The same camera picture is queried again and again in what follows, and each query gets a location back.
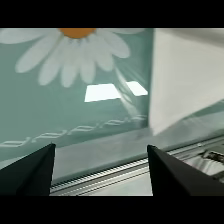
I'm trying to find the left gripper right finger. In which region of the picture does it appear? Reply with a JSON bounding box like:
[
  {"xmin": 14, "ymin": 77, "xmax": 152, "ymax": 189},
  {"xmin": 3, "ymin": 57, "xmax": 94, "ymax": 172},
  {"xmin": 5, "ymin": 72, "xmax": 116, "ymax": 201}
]
[{"xmin": 146, "ymin": 144, "xmax": 224, "ymax": 197}]

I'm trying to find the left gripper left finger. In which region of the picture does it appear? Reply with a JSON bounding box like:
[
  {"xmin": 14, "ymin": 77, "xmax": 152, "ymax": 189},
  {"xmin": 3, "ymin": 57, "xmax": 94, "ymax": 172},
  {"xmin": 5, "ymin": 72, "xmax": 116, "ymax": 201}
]
[{"xmin": 0, "ymin": 142, "xmax": 57, "ymax": 197}]

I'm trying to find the white shirt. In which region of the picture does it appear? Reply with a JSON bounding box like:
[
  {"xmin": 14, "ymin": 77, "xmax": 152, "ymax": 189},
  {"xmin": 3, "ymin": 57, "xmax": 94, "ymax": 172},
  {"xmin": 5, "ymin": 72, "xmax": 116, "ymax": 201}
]
[{"xmin": 147, "ymin": 28, "xmax": 224, "ymax": 137}]

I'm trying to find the silver frame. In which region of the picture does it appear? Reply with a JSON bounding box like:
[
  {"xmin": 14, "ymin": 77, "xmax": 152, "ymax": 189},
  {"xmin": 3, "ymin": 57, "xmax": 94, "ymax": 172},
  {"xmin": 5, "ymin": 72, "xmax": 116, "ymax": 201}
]
[{"xmin": 49, "ymin": 134, "xmax": 224, "ymax": 197}]

